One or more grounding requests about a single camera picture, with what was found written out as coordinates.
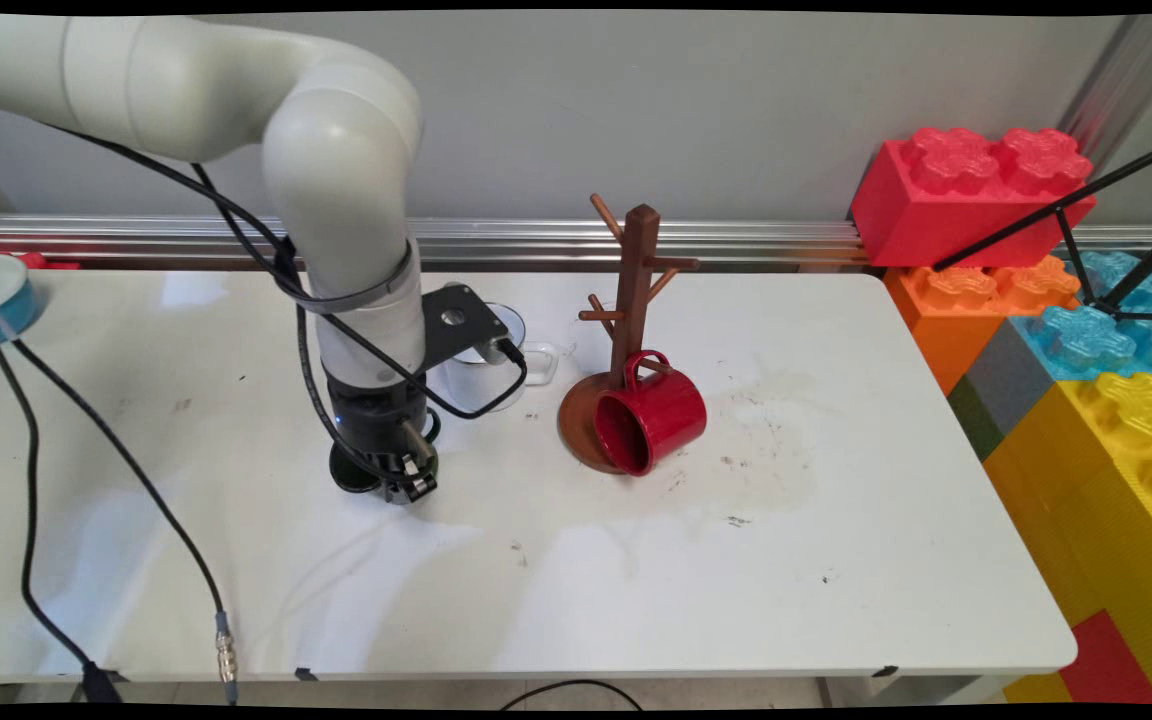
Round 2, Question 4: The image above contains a thin black table cable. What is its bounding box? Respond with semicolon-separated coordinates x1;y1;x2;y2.
0;295;124;704

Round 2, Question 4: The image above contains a horizontal aluminium rail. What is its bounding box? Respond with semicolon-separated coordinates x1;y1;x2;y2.
0;213;1152;273

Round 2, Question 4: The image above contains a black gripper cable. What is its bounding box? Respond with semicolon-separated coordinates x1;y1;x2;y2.
44;122;439;483

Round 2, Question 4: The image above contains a black floor cable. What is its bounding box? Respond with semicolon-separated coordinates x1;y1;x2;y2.
501;679;643;711

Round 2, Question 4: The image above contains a black tripod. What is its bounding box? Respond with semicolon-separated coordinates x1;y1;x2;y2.
931;135;1152;326

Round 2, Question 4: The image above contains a black camera cable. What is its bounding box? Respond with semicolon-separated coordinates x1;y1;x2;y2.
191;163;530;421

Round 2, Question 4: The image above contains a black cable silver connector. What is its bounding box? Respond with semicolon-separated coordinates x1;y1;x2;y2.
11;338;241;707

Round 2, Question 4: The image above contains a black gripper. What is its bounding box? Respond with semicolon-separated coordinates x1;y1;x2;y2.
324;370;440;505

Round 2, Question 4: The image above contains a slanted aluminium profile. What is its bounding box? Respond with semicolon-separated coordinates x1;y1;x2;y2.
1056;15;1152;153

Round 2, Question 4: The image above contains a dark green toy block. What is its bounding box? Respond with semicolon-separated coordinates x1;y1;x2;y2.
946;377;1005;463

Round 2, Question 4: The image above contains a brown wooden mug tree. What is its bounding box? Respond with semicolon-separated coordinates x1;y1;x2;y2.
558;193;703;475

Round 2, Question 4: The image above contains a blue toy block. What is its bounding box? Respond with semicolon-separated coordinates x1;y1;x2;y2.
1011;250;1152;386

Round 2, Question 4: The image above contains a white enamel mug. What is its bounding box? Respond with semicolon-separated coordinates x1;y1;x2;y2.
436;303;561;403

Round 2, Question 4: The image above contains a red enamel mug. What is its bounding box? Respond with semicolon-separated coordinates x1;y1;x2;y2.
592;350;709;478

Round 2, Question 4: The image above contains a green enamel mug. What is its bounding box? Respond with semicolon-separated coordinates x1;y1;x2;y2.
329;410;443;497

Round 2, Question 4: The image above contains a large red toy block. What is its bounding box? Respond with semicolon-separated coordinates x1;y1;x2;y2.
850;128;1097;271

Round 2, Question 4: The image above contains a grey cable strap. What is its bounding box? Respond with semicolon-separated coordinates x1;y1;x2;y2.
276;238;420;317

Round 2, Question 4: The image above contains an orange toy block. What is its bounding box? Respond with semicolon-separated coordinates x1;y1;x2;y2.
884;257;1080;396

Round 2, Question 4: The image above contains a blue round container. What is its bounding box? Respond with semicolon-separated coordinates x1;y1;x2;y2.
0;252;43;350

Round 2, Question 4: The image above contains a grey toy block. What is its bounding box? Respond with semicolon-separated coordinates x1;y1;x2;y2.
966;320;1057;436

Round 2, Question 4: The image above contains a yellow toy block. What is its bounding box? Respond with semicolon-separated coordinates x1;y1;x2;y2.
981;373;1152;706

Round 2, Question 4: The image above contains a small red toy block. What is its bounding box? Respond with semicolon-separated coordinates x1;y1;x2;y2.
1056;610;1152;706

